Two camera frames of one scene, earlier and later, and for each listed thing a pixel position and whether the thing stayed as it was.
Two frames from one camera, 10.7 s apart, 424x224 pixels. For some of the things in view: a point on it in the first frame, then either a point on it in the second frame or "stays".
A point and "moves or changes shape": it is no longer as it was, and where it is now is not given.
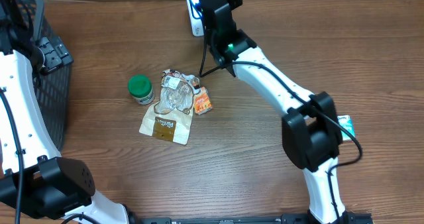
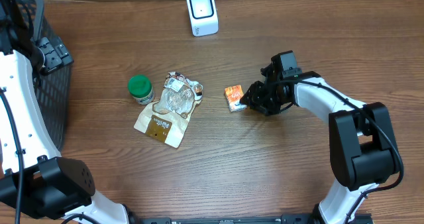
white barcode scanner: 196,14 stays
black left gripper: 59,54 stays
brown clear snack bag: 171,116 moves or changes shape
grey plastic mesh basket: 52,87 stays
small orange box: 202,101 to 233,95
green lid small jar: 141,89 stays
